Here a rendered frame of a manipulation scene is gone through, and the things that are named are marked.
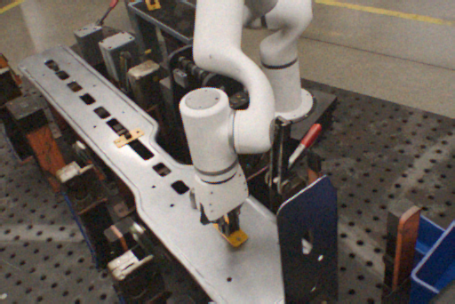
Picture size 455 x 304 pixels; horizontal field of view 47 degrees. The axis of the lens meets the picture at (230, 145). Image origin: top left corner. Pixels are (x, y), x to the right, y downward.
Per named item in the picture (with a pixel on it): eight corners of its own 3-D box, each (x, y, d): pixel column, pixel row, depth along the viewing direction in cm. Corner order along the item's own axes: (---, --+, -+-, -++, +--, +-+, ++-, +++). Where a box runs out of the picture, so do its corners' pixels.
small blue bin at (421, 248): (387, 252, 137) (389, 230, 132) (411, 232, 141) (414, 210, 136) (421, 277, 130) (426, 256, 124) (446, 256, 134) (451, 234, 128)
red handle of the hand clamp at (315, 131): (267, 177, 112) (310, 118, 112) (272, 180, 114) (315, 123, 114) (280, 187, 110) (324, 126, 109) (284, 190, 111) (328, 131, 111)
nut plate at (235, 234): (211, 225, 111) (211, 220, 111) (226, 215, 113) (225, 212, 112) (235, 247, 106) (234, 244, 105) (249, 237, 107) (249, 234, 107)
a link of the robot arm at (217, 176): (221, 135, 101) (223, 147, 103) (184, 156, 97) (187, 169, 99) (248, 155, 95) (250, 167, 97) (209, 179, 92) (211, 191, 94)
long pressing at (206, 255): (7, 68, 185) (5, 64, 184) (65, 43, 193) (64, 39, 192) (246, 340, 93) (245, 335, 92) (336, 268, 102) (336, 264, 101)
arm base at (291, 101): (270, 84, 189) (264, 41, 177) (320, 92, 180) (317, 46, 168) (248, 116, 177) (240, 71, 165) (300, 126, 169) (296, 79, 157)
